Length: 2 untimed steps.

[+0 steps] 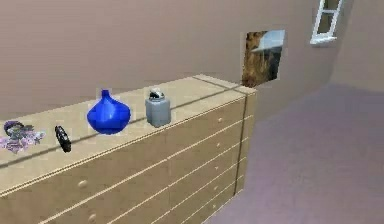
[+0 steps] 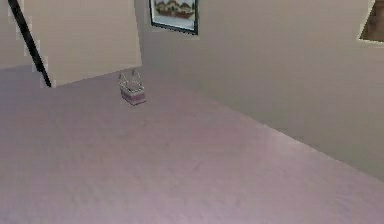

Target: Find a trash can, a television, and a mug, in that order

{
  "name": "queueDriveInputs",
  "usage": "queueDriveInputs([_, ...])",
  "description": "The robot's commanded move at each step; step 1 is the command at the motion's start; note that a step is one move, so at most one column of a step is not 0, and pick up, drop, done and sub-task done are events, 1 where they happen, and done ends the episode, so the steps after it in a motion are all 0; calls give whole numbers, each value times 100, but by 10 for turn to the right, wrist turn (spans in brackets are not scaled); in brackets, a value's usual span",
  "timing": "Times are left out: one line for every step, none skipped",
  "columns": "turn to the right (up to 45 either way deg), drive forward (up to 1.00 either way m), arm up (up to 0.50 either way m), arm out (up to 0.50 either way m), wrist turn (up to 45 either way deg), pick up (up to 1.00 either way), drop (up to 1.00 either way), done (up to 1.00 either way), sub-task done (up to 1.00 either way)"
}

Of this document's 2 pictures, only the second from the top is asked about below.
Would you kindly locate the black framed wall picture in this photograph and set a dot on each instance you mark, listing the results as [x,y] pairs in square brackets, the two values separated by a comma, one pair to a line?
[174,12]

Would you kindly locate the white and pink basket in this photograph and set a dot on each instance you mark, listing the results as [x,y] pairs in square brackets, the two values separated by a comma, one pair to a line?
[133,93]

